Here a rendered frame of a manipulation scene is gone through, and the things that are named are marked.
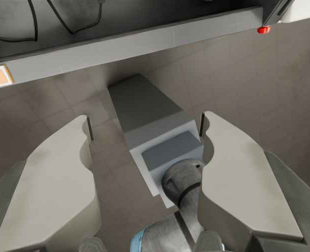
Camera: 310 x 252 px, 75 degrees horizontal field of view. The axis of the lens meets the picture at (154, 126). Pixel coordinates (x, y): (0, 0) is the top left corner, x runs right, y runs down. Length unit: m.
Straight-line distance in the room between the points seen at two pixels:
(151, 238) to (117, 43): 0.42
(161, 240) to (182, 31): 0.44
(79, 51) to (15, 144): 1.26
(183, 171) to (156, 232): 0.17
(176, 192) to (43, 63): 0.44
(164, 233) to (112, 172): 1.25
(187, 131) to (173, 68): 0.85
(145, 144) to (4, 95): 1.03
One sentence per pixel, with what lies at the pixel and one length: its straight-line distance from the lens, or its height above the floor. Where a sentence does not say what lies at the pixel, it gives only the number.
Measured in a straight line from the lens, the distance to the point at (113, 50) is 0.40.
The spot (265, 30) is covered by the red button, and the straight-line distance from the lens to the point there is 0.73.
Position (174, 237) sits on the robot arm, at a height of 1.08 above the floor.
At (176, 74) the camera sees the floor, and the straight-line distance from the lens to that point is 1.50.
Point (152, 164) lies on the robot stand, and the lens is 0.61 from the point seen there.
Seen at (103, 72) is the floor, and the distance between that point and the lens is 1.38.
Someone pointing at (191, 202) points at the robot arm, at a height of 1.03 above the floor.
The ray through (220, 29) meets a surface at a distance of 0.48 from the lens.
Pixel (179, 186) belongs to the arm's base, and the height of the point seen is 0.97.
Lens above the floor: 1.35
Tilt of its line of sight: 59 degrees down
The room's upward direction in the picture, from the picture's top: 145 degrees clockwise
